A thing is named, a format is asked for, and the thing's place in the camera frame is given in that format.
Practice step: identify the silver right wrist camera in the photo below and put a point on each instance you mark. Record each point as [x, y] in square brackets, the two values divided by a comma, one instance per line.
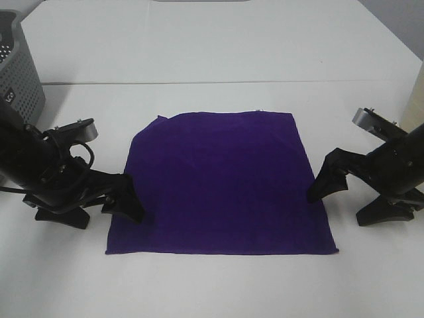
[376, 125]

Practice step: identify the purple towel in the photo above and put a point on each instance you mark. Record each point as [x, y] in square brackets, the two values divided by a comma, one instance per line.
[222, 183]

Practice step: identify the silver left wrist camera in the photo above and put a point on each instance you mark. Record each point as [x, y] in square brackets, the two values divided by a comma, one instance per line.
[79, 131]

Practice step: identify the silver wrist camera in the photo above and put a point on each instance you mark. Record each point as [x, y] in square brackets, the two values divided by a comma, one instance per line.
[376, 125]
[79, 131]

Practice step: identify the grey perforated plastic basket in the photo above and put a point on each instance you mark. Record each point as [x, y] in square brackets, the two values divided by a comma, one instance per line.
[20, 84]

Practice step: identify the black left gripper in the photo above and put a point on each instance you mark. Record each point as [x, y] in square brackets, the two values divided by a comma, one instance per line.
[54, 175]

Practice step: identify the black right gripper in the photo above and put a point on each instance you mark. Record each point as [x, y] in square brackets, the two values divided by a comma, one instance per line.
[393, 169]

